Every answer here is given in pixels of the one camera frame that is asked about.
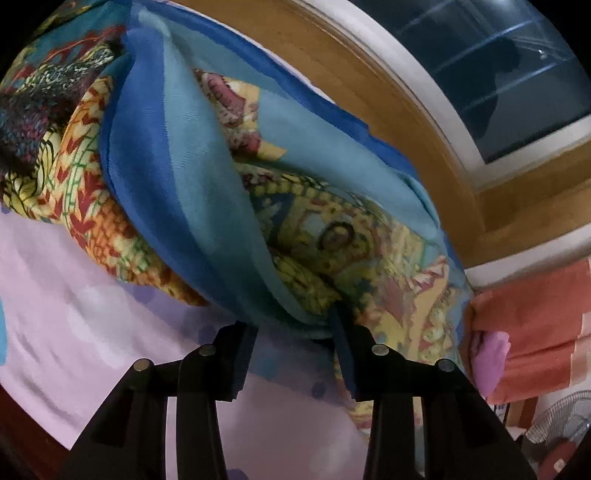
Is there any red and cream floral curtain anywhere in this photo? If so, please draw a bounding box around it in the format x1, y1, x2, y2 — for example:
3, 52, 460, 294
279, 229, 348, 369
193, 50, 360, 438
466, 258, 591, 404

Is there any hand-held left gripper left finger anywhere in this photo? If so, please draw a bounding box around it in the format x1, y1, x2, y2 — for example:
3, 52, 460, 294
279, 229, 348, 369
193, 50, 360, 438
60, 320, 258, 480

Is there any wooden window casing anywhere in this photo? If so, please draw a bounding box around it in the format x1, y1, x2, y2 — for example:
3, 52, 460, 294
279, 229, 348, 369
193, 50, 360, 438
171, 0, 591, 268

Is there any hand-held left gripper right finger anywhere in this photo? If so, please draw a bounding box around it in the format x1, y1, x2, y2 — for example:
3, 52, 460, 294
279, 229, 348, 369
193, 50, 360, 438
330, 307, 536, 480

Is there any pink folded cloth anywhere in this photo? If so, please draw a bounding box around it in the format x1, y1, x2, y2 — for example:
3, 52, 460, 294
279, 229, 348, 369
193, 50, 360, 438
471, 330, 511, 400

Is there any large glass window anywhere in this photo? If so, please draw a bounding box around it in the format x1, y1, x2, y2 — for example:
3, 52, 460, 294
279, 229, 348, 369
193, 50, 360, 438
295, 0, 591, 185

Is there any blue patterned scarf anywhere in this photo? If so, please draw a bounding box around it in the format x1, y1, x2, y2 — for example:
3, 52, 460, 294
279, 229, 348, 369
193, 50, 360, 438
0, 0, 476, 435

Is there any red electric fan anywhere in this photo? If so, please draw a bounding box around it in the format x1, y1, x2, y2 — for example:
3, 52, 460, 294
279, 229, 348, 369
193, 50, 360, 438
522, 390, 591, 476

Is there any purple dotted mat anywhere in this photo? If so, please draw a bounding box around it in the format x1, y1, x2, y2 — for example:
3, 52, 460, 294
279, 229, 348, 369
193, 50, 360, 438
0, 203, 426, 480

